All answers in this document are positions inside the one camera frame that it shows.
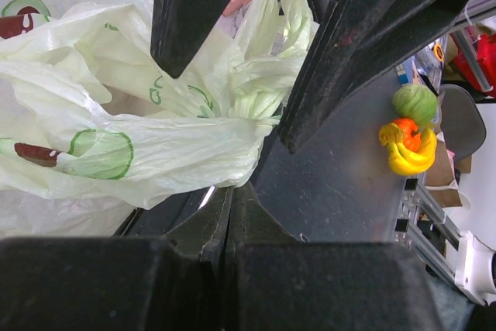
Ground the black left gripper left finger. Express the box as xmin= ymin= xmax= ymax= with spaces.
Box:
xmin=166 ymin=187 xmax=234 ymax=261

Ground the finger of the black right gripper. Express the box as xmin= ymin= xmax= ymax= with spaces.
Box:
xmin=150 ymin=0 xmax=230 ymax=78
xmin=279 ymin=0 xmax=469 ymax=153

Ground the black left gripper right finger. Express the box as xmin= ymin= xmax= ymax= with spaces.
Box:
xmin=226 ymin=182 xmax=298 ymax=253

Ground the green avocado print plastic bag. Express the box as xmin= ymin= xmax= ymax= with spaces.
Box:
xmin=1 ymin=0 xmax=316 ymax=209

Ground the green cabbage toy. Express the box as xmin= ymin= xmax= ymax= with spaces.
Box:
xmin=392 ymin=84 xmax=438 ymax=126

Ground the orange pumpkin toy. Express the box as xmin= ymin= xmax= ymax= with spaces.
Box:
xmin=393 ymin=118 xmax=422 ymax=152

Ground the yellow banana bunch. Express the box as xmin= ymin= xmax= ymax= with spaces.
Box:
xmin=378 ymin=122 xmax=437 ymax=176

